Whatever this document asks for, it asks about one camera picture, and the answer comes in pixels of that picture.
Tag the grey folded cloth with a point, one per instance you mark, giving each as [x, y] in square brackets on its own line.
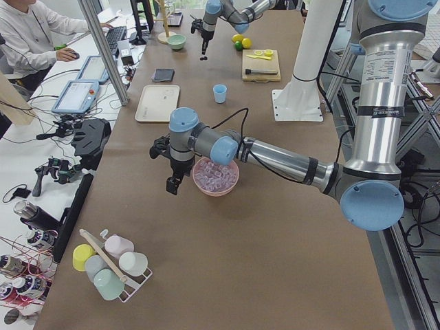
[163, 75]

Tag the pink bowl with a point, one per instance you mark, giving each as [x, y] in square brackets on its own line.
[216, 185]

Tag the light blue cup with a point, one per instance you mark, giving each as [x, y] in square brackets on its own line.
[220, 92]

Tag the blue teach pendant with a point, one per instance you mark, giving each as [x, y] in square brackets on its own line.
[93, 69]
[77, 97]

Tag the yellow plastic knife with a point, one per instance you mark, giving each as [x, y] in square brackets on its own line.
[267, 58]

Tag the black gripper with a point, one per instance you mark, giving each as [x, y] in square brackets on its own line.
[180, 167]

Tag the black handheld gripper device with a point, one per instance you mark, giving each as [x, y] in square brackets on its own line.
[59, 170]

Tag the lemon half upper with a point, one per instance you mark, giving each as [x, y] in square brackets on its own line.
[268, 52]

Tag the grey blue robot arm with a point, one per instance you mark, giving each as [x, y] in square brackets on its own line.
[287, 132]

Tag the pink cup on rack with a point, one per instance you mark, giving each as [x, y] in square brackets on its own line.
[116, 246]

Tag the black keyboard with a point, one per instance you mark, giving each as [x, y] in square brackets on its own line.
[114, 35]

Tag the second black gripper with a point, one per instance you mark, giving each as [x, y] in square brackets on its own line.
[207, 35]

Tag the yellow lemon outer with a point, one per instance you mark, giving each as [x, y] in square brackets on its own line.
[237, 38]

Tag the white cup on rack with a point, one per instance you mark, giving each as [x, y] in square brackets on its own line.
[133, 263]

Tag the wooden stand with round base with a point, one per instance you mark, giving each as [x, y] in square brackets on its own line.
[163, 17]

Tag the white wire cup rack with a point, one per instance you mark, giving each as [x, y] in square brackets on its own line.
[132, 284]

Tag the green lime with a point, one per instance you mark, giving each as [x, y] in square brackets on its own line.
[238, 46]

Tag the grey cup on rack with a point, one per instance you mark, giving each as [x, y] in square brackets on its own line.
[93, 265]

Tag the yellow lemon near board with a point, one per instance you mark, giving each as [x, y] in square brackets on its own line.
[246, 43]

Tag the black thermos bottle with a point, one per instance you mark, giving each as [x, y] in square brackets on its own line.
[34, 216]

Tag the blue teach pendant far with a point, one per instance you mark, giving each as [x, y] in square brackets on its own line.
[93, 69]

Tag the yellow cup on rack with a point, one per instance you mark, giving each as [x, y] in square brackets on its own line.
[80, 256]

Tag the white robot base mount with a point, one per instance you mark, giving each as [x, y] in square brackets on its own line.
[299, 100]

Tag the wooden cutting board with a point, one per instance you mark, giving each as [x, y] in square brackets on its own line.
[260, 64]

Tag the second grey blue robot arm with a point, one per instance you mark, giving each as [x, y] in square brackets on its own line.
[226, 10]

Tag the steel muddler black tip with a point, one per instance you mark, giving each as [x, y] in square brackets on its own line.
[260, 72]

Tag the pile of clear ice cubes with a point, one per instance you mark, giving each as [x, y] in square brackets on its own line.
[216, 177]

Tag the mint cup on rack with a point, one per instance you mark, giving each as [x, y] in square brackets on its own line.
[108, 284]

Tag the aluminium frame post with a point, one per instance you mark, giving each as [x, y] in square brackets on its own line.
[93, 23]

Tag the mint green bowl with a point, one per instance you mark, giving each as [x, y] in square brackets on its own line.
[176, 41]

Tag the cream rabbit tray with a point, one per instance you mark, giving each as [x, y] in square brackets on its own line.
[156, 103]

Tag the black mount plate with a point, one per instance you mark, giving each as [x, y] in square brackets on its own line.
[89, 141]

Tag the blue teach pendant near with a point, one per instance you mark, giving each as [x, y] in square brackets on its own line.
[77, 97]

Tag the seated person in white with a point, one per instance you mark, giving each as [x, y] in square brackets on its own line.
[26, 27]

